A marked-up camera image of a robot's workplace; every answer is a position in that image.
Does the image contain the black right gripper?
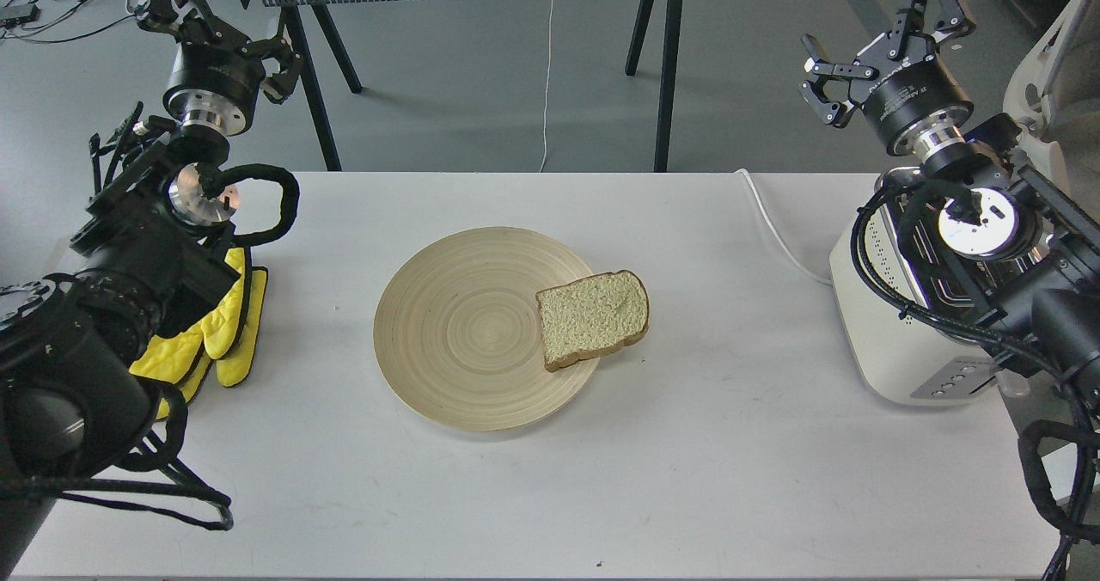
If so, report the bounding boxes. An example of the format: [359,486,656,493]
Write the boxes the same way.
[799,0,977,156]

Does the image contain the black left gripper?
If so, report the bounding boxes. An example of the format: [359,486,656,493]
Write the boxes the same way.
[135,0,305,136]

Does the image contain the slice of bread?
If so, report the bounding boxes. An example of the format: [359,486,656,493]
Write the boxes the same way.
[535,268,650,372]

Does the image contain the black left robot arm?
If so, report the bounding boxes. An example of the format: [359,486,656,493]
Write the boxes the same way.
[1,0,303,575]

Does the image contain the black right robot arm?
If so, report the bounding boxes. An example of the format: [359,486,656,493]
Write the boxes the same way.
[800,0,1097,407]

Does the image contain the white chrome toaster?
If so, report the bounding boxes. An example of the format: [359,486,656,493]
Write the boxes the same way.
[829,194,1001,407]

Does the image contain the white office chair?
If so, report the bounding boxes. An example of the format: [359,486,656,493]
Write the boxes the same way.
[1003,0,1099,177]

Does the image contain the yellow oven mitt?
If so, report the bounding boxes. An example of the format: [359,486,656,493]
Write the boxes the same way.
[129,248,270,404]

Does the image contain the round wooden plate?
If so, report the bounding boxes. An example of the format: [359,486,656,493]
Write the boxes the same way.
[373,226,596,432]

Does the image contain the black sleeved left arm cable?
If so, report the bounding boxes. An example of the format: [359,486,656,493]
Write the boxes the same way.
[199,163,301,248]

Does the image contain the black sleeved arm cable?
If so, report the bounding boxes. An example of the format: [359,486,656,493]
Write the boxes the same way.
[851,179,1100,581]
[199,163,301,248]

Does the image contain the white toaster power cable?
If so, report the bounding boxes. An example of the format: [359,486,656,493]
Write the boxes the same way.
[735,168,834,286]

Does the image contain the white hanging cable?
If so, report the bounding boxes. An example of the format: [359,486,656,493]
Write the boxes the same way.
[539,0,556,173]

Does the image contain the black sleeved right arm cable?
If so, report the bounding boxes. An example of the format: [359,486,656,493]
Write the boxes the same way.
[851,179,1100,581]

